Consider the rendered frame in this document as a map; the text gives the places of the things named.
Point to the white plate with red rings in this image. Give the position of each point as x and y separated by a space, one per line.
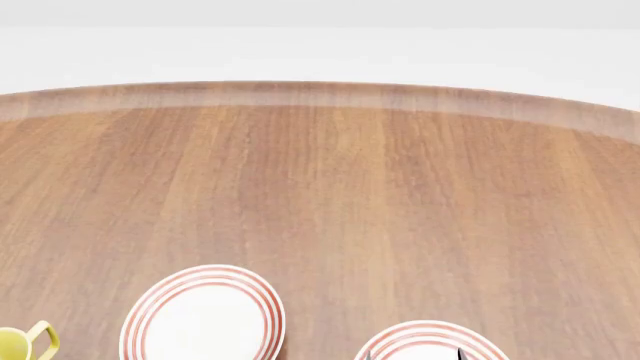
425 341
205 322

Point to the yellow mug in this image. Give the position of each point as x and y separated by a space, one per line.
20 343

